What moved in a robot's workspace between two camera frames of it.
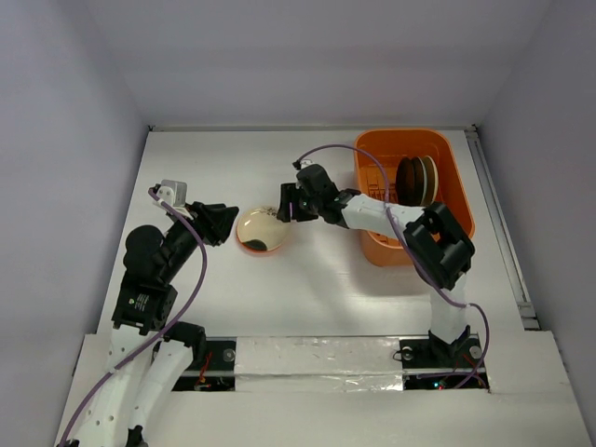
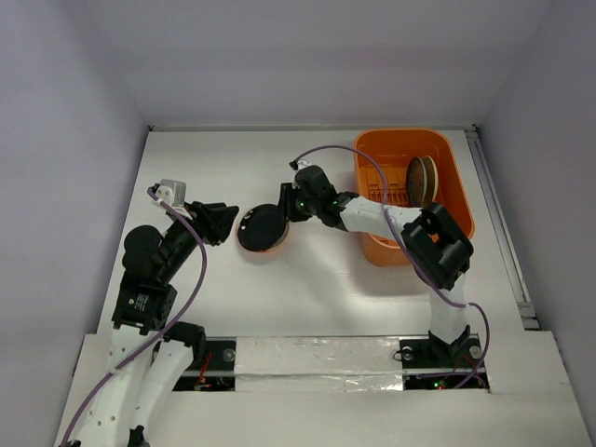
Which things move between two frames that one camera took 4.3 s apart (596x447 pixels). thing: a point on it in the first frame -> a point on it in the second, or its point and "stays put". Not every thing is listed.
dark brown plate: [410, 182] -> [263, 228]
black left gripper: [214, 220] stays put
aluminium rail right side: [526, 308] stays put
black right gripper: [292, 203] stays put
